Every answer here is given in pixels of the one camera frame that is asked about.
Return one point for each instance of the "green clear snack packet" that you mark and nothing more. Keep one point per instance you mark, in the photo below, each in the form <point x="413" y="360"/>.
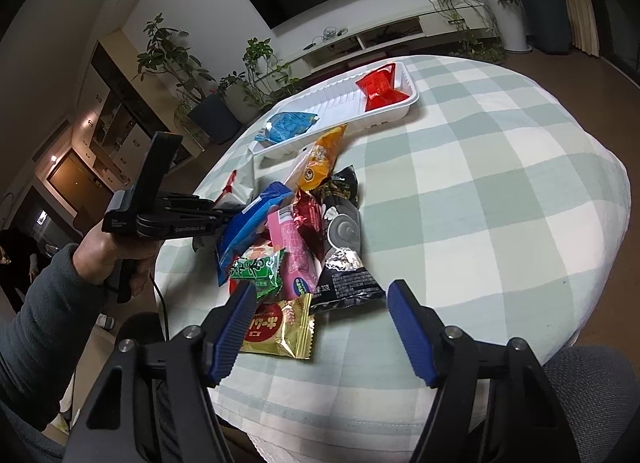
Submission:
<point x="260" y="275"/>

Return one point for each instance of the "wooden cabinet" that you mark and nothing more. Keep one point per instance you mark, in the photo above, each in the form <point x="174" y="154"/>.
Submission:
<point x="115" y="128"/>

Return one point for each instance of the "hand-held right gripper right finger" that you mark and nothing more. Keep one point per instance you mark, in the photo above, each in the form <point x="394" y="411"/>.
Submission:
<point x="410" y="335"/>

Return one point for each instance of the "green white checkered tablecloth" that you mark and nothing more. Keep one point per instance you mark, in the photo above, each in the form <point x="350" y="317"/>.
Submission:
<point x="475" y="193"/>

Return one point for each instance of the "gold snack packet red oval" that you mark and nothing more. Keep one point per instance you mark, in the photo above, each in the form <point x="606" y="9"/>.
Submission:
<point x="285" y="328"/>

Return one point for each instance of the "red white fruit print packet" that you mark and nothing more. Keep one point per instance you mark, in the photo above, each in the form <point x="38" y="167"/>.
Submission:
<point x="256" y="249"/>

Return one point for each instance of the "potted plant short white pot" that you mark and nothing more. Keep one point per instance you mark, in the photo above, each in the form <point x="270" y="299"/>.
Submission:
<point x="240" y="103"/>

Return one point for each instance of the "grey fabric chair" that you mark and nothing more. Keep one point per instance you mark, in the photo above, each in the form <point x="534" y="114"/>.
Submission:
<point x="600" y="393"/>

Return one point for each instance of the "white television console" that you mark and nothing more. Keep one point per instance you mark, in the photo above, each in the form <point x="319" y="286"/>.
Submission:
<point x="430" y="25"/>

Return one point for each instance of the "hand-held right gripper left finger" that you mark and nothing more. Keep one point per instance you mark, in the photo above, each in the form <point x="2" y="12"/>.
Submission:
<point x="234" y="335"/>

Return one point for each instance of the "red gold patterned snack packet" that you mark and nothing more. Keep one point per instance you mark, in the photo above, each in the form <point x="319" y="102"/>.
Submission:
<point x="307" y="218"/>

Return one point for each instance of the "light blue snack packet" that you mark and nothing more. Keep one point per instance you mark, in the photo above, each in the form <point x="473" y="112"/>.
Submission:
<point x="290" y="125"/>

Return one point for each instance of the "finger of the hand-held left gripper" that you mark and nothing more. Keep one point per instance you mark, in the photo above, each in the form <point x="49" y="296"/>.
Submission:
<point x="212" y="230"/>
<point x="195" y="203"/>

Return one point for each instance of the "white red snack packet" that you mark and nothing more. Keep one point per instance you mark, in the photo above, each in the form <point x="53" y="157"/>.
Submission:
<point x="240" y="190"/>

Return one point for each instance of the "pink snack packet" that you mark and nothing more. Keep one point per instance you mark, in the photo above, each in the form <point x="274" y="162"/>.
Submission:
<point x="292" y="248"/>

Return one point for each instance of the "orange snack packet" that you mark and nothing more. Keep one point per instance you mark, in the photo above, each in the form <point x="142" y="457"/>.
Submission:
<point x="320" y="158"/>

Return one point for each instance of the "beige curtain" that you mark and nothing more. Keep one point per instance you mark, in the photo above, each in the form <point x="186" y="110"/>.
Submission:
<point x="580" y="3"/>

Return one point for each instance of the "white plastic tray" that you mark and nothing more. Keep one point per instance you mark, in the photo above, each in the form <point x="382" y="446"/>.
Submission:
<point x="330" y="98"/>

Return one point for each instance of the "person's left hand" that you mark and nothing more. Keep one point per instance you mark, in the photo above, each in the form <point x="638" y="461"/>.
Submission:
<point x="107" y="255"/>

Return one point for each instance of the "person's left forearm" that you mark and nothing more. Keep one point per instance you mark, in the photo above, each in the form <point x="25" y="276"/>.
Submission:
<point x="40" y="343"/>

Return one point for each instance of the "potted plant tall white pot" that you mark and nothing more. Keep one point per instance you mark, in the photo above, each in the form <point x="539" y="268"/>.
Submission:
<point x="512" y="23"/>

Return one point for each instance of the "black snack packet silver edge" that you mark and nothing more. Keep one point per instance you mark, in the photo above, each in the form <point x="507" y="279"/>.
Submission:
<point x="350" y="285"/>

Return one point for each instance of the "potted plant short dark pot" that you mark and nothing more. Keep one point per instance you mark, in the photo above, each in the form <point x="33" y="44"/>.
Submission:
<point x="215" y="118"/>

